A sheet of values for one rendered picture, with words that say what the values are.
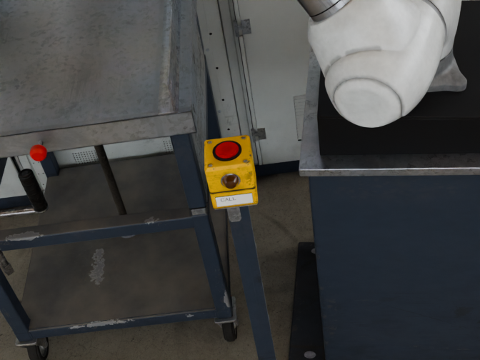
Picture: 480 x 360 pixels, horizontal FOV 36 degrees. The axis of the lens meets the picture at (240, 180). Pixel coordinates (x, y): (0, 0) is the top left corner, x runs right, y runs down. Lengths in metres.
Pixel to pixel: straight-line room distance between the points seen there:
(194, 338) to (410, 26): 1.22
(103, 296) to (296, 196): 0.74
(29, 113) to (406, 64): 0.78
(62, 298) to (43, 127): 0.71
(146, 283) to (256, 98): 0.66
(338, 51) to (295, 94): 1.11
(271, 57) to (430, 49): 1.02
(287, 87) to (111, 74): 0.79
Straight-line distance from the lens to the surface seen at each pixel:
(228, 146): 1.24
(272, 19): 2.10
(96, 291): 2.06
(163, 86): 1.50
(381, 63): 1.12
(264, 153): 2.40
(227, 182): 1.22
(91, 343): 2.18
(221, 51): 2.17
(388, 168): 1.40
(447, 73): 1.44
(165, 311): 1.96
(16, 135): 1.51
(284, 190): 2.43
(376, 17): 1.14
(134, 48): 1.64
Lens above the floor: 1.72
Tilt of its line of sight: 44 degrees down
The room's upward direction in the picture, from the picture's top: 10 degrees counter-clockwise
